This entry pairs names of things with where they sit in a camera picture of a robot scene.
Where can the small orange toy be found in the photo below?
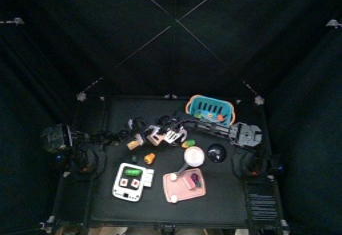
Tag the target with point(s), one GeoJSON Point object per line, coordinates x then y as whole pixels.
{"type": "Point", "coordinates": [219, 117]}

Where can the pink cutting board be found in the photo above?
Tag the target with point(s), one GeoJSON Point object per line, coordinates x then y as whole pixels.
{"type": "Point", "coordinates": [184, 192]}

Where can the bright green toy food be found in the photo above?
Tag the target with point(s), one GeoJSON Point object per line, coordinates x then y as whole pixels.
{"type": "Point", "coordinates": [132, 172]}

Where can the dark red toy food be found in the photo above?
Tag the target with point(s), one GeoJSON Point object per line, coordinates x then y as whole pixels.
{"type": "Point", "coordinates": [195, 178]}

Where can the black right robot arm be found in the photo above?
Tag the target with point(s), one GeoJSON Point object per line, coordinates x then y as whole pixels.
{"type": "Point", "coordinates": [221, 130]}

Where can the large white toy egg half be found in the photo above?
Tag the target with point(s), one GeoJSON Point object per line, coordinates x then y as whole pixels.
{"type": "Point", "coordinates": [173, 199]}

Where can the teal basket orange rim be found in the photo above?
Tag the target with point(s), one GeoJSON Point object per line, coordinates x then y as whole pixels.
{"type": "Point", "coordinates": [211, 107]}

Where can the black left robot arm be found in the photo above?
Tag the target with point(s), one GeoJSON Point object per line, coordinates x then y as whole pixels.
{"type": "Point", "coordinates": [93, 136]}

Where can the white text label sticker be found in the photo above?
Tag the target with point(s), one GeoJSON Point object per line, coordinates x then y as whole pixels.
{"type": "Point", "coordinates": [262, 207]}

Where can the white toy pot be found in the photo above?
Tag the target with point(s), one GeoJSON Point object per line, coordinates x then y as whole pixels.
{"type": "Point", "coordinates": [193, 155]}

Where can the green yellow toy food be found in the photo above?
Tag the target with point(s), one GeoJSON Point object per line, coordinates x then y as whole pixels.
{"type": "Point", "coordinates": [188, 143]}

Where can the small green toy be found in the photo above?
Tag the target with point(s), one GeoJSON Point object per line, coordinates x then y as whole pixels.
{"type": "Point", "coordinates": [197, 115]}

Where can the yellow orange toy food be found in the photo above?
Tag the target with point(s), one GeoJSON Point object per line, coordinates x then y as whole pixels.
{"type": "Point", "coordinates": [149, 158]}

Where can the white green toy console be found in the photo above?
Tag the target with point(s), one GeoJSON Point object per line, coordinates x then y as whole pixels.
{"type": "Point", "coordinates": [127, 192]}

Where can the white patterned toy box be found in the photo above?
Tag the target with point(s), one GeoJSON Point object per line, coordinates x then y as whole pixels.
{"type": "Point", "coordinates": [148, 178]}

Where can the small white toy egg half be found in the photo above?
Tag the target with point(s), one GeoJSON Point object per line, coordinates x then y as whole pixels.
{"type": "Point", "coordinates": [173, 177]}

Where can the black round bowl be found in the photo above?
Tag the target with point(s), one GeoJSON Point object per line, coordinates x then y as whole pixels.
{"type": "Point", "coordinates": [216, 152]}

